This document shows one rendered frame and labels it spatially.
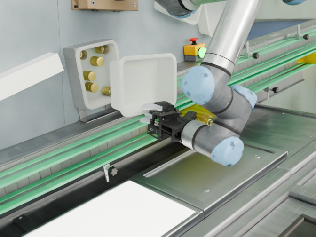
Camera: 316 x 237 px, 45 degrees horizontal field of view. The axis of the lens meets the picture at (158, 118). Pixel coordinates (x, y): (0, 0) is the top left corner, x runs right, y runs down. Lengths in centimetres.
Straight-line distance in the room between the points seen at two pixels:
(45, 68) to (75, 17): 23
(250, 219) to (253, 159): 33
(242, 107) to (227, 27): 19
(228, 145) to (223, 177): 41
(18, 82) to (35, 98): 12
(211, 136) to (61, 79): 66
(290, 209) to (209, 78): 56
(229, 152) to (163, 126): 21
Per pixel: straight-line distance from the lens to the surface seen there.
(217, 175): 132
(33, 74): 128
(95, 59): 140
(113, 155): 133
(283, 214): 121
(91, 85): 139
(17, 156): 125
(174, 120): 105
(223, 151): 91
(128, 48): 155
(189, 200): 119
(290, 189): 129
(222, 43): 87
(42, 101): 137
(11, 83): 126
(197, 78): 83
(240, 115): 93
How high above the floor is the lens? 197
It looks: 46 degrees down
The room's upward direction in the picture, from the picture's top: 105 degrees clockwise
